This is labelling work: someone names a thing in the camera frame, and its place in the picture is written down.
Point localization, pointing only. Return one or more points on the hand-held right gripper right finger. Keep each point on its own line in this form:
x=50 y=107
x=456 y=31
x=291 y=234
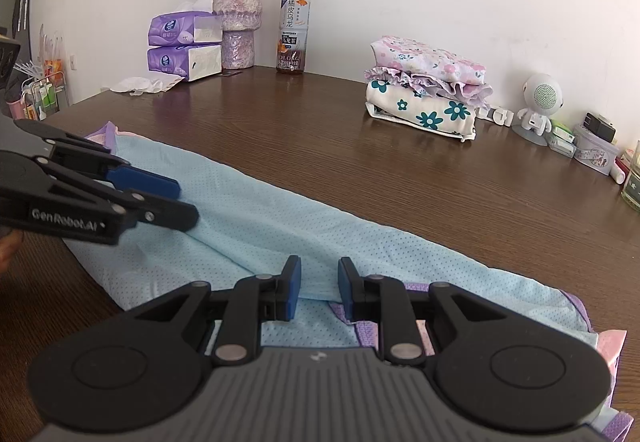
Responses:
x=346 y=289

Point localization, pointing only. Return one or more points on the folded cream teal-flower garment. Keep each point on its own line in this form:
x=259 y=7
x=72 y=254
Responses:
x=425 y=114

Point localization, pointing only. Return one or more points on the folded pink floral garment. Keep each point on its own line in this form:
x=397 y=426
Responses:
x=425 y=57

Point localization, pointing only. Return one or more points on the small plastic box with items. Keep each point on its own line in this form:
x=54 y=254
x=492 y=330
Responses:
x=595 y=154

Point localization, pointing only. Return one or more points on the pink blue mesh vest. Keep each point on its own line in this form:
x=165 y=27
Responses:
x=250 y=222

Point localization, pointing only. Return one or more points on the person's left hand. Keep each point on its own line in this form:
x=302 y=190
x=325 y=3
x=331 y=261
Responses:
x=9 y=249

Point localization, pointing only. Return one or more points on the black charger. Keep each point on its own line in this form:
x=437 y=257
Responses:
x=600 y=126

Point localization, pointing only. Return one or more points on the green white small packet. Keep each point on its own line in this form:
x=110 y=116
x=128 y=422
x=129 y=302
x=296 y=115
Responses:
x=562 y=131

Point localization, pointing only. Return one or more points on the crumpled white wrapper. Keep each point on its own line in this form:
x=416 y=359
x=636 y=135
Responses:
x=140 y=84

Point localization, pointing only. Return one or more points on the purple tissue pack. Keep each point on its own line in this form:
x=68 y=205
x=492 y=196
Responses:
x=167 y=62
x=170 y=29

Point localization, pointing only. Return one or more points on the glass cup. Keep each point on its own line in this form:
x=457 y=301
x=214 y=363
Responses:
x=634 y=187

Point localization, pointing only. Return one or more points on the tea bottle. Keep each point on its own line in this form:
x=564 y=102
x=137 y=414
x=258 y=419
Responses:
x=292 y=32

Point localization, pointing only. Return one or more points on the red white small tube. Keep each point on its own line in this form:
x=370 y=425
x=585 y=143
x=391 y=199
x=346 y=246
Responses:
x=619 y=172

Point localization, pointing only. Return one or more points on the white robot-shaped speaker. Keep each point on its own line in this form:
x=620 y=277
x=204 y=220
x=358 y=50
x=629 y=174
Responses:
x=545 y=94

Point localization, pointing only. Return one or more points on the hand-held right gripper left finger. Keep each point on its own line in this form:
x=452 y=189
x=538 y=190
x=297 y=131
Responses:
x=292 y=287

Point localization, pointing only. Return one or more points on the pink cup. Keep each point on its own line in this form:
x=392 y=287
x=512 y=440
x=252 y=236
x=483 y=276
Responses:
x=15 y=109

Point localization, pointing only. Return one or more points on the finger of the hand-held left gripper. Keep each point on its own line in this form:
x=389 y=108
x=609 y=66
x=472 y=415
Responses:
x=150 y=184
x=170 y=216

